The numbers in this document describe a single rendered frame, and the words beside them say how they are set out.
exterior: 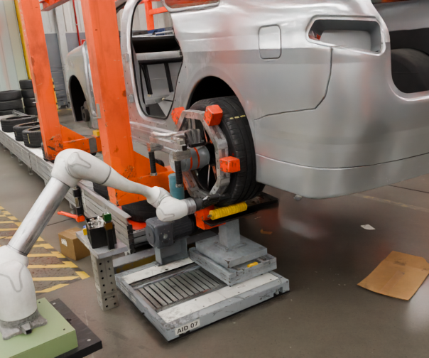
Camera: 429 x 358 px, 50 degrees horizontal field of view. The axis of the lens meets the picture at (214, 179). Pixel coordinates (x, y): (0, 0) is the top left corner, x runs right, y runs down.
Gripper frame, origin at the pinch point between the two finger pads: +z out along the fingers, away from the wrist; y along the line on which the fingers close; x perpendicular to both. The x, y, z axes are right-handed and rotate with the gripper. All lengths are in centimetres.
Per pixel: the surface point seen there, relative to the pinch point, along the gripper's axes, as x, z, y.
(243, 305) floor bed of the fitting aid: -56, -4, -29
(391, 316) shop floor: -97, 55, 7
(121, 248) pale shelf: -3, -59, -24
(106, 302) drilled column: -17, -67, -66
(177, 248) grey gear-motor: 6, -5, -78
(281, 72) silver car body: 18, 10, 80
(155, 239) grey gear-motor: 8, -26, -55
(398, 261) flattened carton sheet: -70, 110, -19
